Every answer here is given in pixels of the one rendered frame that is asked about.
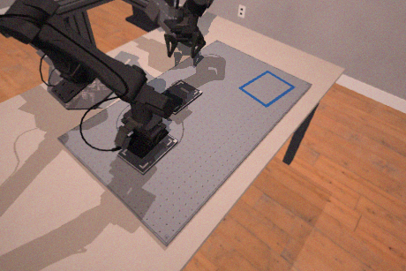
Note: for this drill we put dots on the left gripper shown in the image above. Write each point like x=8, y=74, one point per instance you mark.
x=186, y=26

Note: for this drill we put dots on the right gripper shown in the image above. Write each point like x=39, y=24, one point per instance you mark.
x=143, y=121

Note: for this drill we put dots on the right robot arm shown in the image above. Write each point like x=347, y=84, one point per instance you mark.
x=61, y=44

